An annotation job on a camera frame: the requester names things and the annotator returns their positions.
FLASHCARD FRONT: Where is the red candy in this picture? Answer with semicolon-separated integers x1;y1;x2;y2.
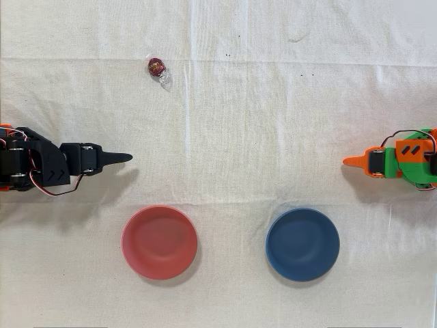
147;53;172;92

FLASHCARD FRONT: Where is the red bowl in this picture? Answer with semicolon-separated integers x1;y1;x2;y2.
121;204;199;281

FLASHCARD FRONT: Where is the blue bowl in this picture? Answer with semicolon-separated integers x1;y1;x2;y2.
265;207;341;283

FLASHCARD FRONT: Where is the white table cloth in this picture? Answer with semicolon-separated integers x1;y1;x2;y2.
0;0;437;328

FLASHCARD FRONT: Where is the thin cable on orange arm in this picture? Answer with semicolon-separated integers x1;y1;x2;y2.
380;128;437;153

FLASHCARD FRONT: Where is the red white gripper servo cable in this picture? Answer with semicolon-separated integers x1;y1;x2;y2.
29;153;85;197

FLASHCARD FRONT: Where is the red white arm cable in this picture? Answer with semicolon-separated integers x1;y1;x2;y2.
0;127;30;142

